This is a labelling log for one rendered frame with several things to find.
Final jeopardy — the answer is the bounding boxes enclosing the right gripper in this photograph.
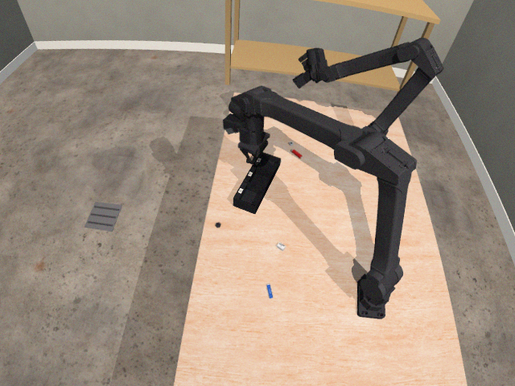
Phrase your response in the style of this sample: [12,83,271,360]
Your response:
[299,53,320,83]

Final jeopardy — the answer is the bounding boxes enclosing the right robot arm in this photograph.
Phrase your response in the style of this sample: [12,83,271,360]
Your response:
[293,38,444,135]

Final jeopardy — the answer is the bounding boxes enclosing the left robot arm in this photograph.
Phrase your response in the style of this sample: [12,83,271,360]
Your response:
[223,86,417,319]

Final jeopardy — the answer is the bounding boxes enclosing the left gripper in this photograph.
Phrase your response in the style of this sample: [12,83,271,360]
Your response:
[238,127,270,165]

